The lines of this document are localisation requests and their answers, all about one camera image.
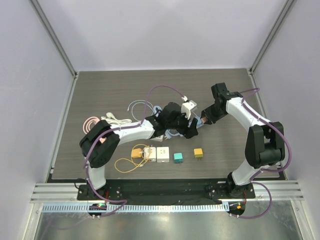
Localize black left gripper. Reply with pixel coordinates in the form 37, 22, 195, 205
166, 108, 198, 139

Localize light blue power strip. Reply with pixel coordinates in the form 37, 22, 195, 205
163, 115, 203, 140

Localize pink plug adapter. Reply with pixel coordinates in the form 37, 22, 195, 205
201, 117, 210, 125

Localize white cube socket plain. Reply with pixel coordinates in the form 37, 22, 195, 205
156, 146, 170, 163

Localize teal plug adapter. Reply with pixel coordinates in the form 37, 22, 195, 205
173, 152, 184, 164

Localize white cube socket tiger sticker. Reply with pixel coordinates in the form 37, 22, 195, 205
143, 146, 157, 162

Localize yellow orange plug adapter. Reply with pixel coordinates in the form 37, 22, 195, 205
131, 148, 143, 159

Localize light blue plug adapter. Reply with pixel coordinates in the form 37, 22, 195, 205
189, 118, 199, 129

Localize white power strip green ports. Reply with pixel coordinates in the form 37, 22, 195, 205
151, 135, 165, 142

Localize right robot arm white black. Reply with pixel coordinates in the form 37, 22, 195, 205
201, 82, 285, 198

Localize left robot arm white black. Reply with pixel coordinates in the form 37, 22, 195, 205
79, 101, 200, 200

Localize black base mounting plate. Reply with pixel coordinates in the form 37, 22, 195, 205
77, 178, 256, 206

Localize thin light blue USB cable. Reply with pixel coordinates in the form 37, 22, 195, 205
127, 100, 151, 123

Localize yellow thin cable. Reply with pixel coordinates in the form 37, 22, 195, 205
114, 143, 153, 173

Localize white bundled cable with plug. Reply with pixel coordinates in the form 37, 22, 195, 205
100, 112, 133, 125

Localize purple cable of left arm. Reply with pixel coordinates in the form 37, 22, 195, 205
83, 85, 188, 218

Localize pink coiled power cable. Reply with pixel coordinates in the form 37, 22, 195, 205
82, 116, 100, 136

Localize aluminium frame rail front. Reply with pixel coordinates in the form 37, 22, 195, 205
30, 180, 304, 203

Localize white slotted cable duct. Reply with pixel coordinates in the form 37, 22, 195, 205
41, 202, 230, 214

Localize right aluminium frame post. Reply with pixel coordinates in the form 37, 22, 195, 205
247, 0, 297, 76

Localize aluminium frame post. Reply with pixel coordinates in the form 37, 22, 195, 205
247, 0, 297, 76
29, 0, 80, 79

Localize left aluminium frame post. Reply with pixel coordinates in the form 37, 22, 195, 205
29, 0, 80, 79

